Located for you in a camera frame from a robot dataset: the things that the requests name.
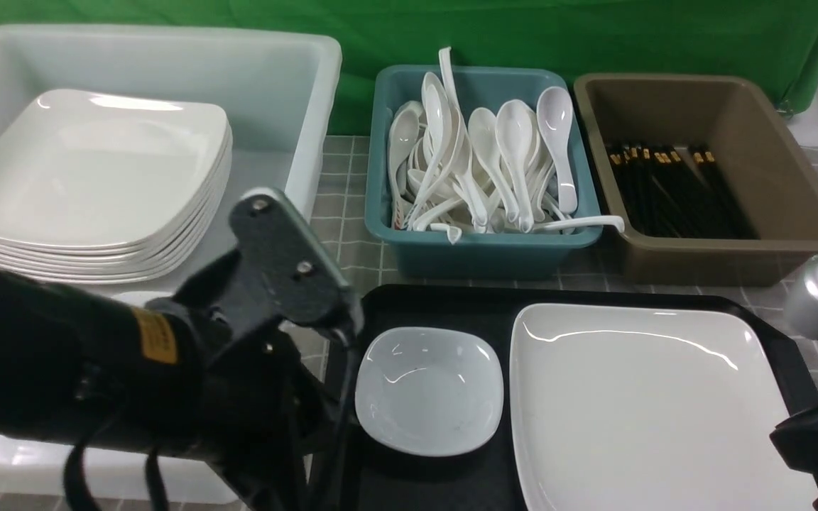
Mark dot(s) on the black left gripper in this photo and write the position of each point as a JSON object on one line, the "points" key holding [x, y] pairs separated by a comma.
{"points": [[264, 423]]}

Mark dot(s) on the white square bowl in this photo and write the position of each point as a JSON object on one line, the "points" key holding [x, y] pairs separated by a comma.
{"points": [[430, 392]]}

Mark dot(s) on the large white square plate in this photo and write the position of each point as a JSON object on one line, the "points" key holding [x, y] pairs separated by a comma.
{"points": [[622, 408]]}

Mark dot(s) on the white ceramic soup spoon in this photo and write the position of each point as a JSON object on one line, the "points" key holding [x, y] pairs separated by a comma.
{"points": [[555, 114]]}

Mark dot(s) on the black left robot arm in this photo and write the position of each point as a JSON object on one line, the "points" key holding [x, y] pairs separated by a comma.
{"points": [[95, 373]]}

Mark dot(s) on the grey checked tablecloth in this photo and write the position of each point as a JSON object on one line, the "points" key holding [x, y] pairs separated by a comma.
{"points": [[339, 220]]}

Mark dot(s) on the teal plastic spoon bin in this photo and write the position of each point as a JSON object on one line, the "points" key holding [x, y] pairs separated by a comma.
{"points": [[498, 256]]}

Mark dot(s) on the black plastic serving tray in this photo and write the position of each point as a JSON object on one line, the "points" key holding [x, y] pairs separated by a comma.
{"points": [[376, 478]]}

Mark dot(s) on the large translucent white bin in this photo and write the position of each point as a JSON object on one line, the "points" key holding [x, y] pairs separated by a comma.
{"points": [[277, 90]]}

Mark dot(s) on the pile of white soup spoons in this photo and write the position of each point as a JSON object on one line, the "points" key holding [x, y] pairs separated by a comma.
{"points": [[484, 172]]}

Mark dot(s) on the stack of white square plates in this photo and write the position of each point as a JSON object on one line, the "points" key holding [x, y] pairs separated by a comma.
{"points": [[103, 190]]}

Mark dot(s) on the bundle of black chopsticks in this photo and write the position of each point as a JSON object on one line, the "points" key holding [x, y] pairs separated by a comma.
{"points": [[677, 192]]}

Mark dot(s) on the brown plastic chopstick bin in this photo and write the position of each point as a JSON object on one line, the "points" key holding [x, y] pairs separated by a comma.
{"points": [[771, 176]]}

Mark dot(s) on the green backdrop cloth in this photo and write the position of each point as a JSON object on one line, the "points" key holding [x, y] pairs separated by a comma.
{"points": [[773, 44]]}

